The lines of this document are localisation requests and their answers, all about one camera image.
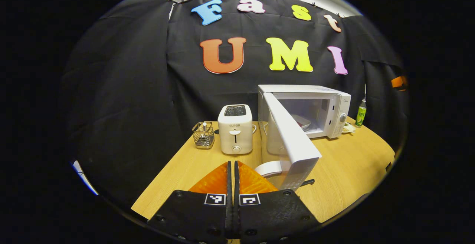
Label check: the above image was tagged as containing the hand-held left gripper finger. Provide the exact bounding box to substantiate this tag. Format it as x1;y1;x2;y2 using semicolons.
148;161;233;244
233;161;320;243

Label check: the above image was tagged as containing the white microwave oven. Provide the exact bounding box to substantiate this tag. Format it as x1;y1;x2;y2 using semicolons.
255;85;351;192

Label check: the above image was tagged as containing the white square plate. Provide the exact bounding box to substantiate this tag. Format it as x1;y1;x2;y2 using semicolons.
291;114;312;131

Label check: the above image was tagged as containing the white toaster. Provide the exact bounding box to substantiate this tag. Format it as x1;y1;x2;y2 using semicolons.
217;104;254;155

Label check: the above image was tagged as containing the green drink bottle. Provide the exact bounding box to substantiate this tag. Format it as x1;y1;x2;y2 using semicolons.
355;99;367;127

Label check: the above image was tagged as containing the metal wire basket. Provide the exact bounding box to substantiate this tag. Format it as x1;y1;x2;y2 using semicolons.
192;121;215;149

